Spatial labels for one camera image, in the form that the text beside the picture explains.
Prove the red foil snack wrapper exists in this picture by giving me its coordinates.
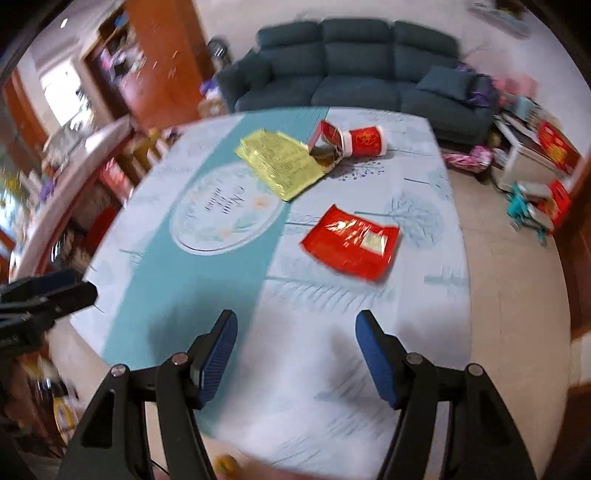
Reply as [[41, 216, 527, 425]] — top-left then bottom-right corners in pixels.
[[301, 205, 401, 282]]

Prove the red torn carton box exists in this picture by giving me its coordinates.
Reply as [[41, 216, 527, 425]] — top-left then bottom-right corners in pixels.
[[308, 120, 352, 174]]

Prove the teal toy on floor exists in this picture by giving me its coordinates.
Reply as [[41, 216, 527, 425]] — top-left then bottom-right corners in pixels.
[[507, 182, 554, 247]]

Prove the cardboard box on floor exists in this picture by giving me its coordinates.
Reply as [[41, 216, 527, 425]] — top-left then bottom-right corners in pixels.
[[198, 89, 228, 119]]

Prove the wooden cabinet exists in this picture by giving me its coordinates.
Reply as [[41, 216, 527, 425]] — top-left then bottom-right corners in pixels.
[[94, 0, 214, 129]]

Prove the patterned teal white tablecloth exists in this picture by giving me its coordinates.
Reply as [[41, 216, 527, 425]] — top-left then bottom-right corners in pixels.
[[71, 108, 471, 479]]

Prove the white low shelf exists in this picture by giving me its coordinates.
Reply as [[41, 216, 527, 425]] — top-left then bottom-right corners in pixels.
[[491, 115, 557, 192]]

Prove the pink patterned bag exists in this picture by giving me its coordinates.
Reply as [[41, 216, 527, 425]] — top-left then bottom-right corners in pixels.
[[441, 145, 493, 174]]

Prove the yellow printed foil bag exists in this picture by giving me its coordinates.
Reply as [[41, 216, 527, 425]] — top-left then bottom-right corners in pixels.
[[235, 129, 325, 202]]

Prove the red gift box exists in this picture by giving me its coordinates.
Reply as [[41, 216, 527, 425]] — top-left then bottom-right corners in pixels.
[[537, 120, 581, 175]]

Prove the red paper cup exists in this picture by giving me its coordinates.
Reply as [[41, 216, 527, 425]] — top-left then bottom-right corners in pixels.
[[342, 126, 388, 158]]

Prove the purple clothing on sofa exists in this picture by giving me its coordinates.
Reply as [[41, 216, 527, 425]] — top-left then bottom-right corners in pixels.
[[456, 62, 498, 109]]

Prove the dark teal sofa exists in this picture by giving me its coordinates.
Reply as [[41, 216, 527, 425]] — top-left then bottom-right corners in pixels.
[[214, 18, 500, 146]]

